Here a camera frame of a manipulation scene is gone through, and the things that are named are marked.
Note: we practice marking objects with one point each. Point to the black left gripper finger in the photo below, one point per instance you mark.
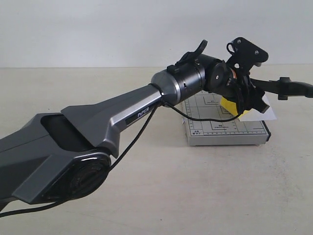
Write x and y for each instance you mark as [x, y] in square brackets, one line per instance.
[261, 106]

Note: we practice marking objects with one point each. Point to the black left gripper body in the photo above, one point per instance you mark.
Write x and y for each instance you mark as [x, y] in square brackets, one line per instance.
[245, 92]

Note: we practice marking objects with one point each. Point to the white paper sheet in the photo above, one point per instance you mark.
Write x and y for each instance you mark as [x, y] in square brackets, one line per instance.
[254, 115]

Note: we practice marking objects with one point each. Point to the yellow foam cube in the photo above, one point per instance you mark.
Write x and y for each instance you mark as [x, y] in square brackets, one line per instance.
[230, 106]

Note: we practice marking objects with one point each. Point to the black cutter blade arm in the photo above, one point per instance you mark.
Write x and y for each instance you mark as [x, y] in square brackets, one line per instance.
[285, 88]

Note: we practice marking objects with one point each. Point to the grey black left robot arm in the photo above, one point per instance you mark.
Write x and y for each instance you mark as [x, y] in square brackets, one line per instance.
[57, 157]

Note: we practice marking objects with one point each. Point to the grey paper cutter base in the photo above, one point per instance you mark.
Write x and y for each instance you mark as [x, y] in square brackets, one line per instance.
[237, 132]

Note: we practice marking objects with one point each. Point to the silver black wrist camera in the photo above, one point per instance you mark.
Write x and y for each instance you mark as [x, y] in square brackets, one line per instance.
[245, 55]

